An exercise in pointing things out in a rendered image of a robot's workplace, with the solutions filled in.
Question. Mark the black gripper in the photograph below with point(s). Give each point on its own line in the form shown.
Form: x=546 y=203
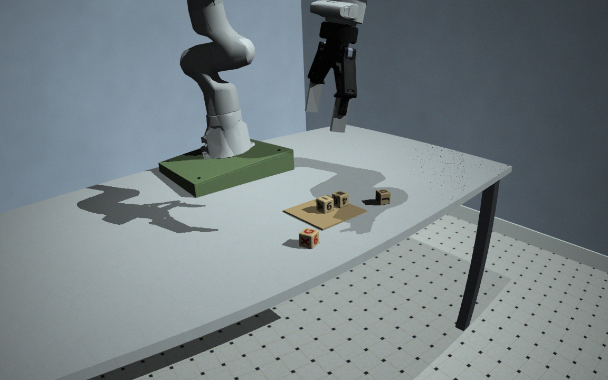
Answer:
x=334 y=53

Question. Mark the tan square mat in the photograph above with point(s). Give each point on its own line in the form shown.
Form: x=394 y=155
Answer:
x=308 y=213

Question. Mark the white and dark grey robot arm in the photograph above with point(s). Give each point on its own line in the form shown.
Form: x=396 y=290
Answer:
x=227 y=135

